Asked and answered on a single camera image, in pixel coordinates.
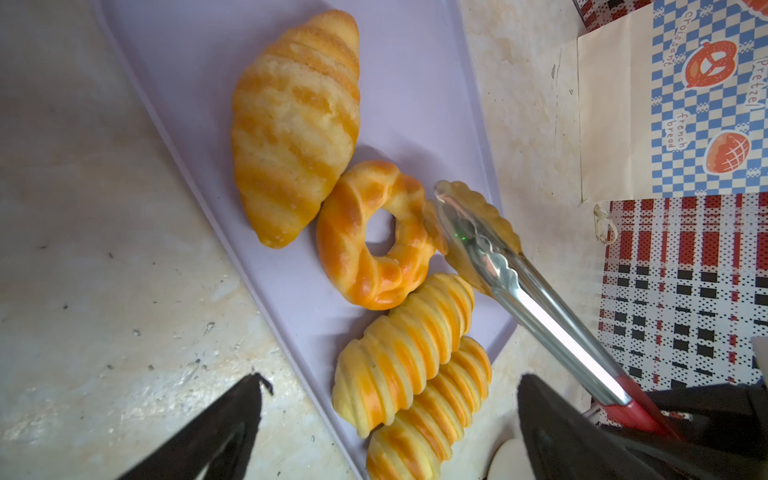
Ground fake croissant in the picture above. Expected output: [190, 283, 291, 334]
[231, 10, 361, 249]

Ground ring shaped fake bread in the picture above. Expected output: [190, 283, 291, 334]
[316, 160, 436, 311]

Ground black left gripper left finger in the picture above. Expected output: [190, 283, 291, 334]
[122, 373, 273, 479]

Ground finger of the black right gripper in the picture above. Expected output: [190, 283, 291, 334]
[600, 384, 767, 479]

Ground cream wristwatch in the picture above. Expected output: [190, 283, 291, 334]
[593, 204, 618, 246]

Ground blue checkered paper bag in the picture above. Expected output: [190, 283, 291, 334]
[577, 1, 767, 202]

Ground lilac plastic tray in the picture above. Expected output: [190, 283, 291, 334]
[92, 1, 515, 479]

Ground steel tongs red handles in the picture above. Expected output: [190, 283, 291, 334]
[423, 180, 680, 438]

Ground ridged fake bread roll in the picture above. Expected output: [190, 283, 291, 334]
[332, 273, 475, 439]
[366, 336, 492, 479]

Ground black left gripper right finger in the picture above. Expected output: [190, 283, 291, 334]
[517, 374, 661, 479]

